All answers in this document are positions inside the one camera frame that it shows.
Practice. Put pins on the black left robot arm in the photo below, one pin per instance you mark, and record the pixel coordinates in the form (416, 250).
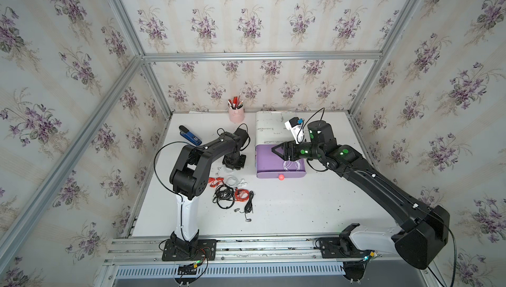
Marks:
(189, 178)

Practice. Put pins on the red pens in cup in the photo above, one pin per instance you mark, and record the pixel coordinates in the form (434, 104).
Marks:
(235, 103)

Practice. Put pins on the white wired earphones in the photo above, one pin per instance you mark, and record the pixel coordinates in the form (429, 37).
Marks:
(290, 166)
(235, 182)

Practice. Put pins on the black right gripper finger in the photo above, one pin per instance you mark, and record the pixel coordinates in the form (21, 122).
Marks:
(284, 155)
(285, 146)

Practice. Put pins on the pink pen cup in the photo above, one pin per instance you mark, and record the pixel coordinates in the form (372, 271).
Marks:
(236, 115)

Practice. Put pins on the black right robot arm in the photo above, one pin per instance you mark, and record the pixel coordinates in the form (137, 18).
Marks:
(421, 231)

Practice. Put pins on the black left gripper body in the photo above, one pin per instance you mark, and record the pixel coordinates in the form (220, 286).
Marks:
(234, 162)

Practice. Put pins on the black wired earphones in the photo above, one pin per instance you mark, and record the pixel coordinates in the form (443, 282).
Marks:
(224, 197)
(248, 209)

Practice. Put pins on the white drawer cabinet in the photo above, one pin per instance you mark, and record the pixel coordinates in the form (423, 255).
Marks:
(270, 127)

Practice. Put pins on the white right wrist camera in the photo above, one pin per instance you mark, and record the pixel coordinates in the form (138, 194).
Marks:
(295, 126)

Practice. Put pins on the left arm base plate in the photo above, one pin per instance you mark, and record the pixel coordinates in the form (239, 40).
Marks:
(196, 250)

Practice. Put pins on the blue stapler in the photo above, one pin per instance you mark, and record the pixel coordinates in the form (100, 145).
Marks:
(189, 136)

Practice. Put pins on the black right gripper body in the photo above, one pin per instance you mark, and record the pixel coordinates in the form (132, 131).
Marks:
(303, 150)

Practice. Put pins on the aluminium frame rail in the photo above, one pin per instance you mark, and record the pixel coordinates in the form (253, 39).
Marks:
(259, 56)

